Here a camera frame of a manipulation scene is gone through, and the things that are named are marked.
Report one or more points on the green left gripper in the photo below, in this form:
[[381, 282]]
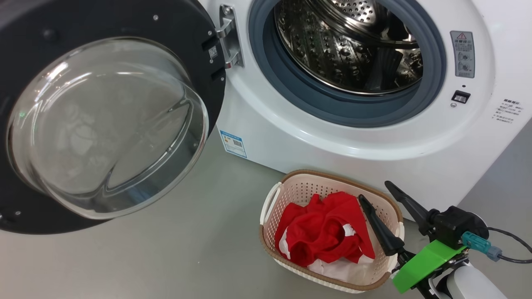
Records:
[[428, 261]]

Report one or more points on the red and white garment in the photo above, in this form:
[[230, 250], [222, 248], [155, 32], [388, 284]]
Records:
[[320, 232]]

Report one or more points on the black glass washing machine door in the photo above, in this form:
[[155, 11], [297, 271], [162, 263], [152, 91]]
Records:
[[104, 124]]

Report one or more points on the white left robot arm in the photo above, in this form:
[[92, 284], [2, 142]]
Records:
[[469, 284]]

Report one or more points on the white front-load washing machine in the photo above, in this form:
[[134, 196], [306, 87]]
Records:
[[374, 141]]

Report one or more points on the cream perforated laundry basket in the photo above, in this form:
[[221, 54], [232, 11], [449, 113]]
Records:
[[299, 187]]

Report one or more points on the black door latch socket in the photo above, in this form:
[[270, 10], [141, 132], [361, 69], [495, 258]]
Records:
[[461, 97]]

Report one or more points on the grey rubber door gasket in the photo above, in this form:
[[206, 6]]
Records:
[[291, 99]]

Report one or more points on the metal door hinge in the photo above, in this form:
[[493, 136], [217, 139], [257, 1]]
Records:
[[230, 37]]

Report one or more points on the black text instruction sticker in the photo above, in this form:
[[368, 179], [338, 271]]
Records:
[[509, 111]]

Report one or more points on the stainless steel washer drum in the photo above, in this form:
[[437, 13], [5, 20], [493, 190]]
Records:
[[332, 54]]

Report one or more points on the grey warning label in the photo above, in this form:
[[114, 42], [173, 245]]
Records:
[[462, 54]]

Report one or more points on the blue energy label sticker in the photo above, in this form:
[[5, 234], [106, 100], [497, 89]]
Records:
[[232, 143]]

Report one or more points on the small QR code sticker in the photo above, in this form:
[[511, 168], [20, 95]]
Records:
[[213, 52]]

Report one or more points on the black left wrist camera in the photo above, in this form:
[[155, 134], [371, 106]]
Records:
[[453, 224]]

